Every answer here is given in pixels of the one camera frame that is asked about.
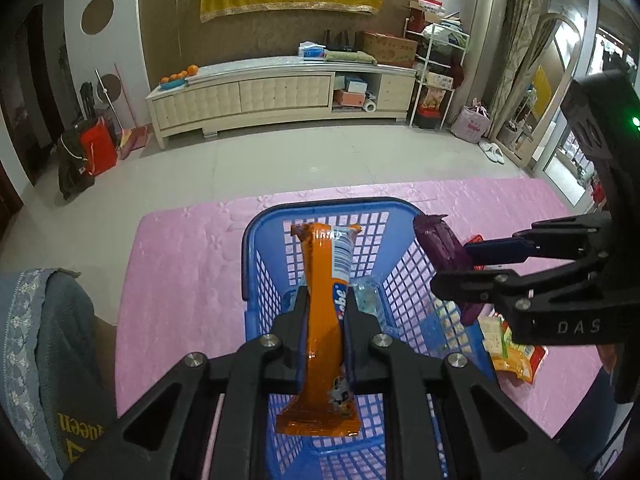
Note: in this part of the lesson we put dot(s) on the red yellow snack pouch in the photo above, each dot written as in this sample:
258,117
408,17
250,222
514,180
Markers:
521,360

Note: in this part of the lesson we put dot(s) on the cardboard box on cabinet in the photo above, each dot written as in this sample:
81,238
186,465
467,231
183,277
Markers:
386,49

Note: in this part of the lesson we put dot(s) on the broom and dustpan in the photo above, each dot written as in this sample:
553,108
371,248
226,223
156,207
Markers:
131,135

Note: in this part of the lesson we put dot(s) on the round brown wall disc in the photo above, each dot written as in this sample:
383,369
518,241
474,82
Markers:
96,16

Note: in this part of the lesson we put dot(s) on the white metal shelf rack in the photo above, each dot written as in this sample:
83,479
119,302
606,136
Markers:
441,48

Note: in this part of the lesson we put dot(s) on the blue tissue box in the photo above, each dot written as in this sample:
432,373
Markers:
309,50

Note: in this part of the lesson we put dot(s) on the green-edged cracker pack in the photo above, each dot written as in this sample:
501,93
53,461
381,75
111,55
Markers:
493,336

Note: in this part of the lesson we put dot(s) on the purple snack packet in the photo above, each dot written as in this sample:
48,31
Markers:
440,244

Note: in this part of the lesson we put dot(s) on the orange snack bar wrapper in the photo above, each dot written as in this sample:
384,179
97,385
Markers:
325,407

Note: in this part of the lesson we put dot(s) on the white slippers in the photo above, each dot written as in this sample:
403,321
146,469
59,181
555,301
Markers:
491,151

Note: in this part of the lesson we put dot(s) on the pink tote bag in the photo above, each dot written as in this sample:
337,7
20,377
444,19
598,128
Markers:
472,123

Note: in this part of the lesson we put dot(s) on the cream TV cabinet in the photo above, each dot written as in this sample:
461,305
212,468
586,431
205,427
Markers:
279,90

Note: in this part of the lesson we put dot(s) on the pink quilted table cover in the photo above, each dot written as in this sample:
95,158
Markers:
182,288

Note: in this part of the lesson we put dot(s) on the teal striped clear snack bag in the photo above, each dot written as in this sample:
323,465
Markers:
367,296

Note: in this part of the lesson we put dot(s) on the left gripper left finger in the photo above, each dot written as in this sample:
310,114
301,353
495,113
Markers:
205,418

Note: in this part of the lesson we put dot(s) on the black bag on floor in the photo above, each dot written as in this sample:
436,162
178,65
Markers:
73,174

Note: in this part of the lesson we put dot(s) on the small red snack packet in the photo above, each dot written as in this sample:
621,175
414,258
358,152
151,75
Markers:
477,238

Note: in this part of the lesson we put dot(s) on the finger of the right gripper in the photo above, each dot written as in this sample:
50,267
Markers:
568,238
568,293

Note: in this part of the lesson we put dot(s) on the red shopping bag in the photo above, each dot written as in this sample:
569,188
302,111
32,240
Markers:
99,148

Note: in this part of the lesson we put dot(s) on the tall air conditioner unit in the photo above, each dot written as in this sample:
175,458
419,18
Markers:
482,20

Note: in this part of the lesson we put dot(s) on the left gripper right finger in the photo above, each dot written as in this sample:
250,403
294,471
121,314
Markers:
443,418

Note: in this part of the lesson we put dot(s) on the green folded cloth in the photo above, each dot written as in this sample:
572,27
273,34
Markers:
354,57

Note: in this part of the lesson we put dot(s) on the patterned curtain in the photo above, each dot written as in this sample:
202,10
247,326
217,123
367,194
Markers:
522,17

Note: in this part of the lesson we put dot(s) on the plate of oranges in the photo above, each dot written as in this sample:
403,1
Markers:
178,79

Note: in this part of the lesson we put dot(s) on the blue plastic basket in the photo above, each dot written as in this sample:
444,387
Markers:
390,279

